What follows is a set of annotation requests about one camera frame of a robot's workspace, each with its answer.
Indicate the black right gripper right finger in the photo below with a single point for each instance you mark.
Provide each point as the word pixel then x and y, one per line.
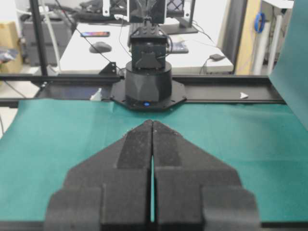
pixel 196 191

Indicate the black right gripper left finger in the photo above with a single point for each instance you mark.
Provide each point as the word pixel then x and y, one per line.
pixel 109 191

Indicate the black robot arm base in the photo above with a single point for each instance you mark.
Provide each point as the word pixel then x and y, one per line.
pixel 148 84

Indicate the green table mat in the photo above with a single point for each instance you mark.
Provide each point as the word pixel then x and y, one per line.
pixel 266 143

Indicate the small black device on desk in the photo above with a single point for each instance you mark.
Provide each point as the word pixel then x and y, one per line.
pixel 216 57

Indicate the black computer mouse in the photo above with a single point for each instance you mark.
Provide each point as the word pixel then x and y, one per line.
pixel 100 47

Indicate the white desk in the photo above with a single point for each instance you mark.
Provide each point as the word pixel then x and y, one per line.
pixel 187 53

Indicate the black smartphone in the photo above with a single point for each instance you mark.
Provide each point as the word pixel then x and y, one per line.
pixel 98 34

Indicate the black monitor stand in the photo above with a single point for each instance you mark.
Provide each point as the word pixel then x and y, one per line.
pixel 178 25

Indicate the cardboard box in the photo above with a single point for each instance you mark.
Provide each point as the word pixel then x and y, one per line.
pixel 9 40

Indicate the black aluminium frame rail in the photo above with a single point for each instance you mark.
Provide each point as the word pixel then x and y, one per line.
pixel 185 89

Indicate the black vertical frame post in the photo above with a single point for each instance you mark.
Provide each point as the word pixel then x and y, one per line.
pixel 34 6

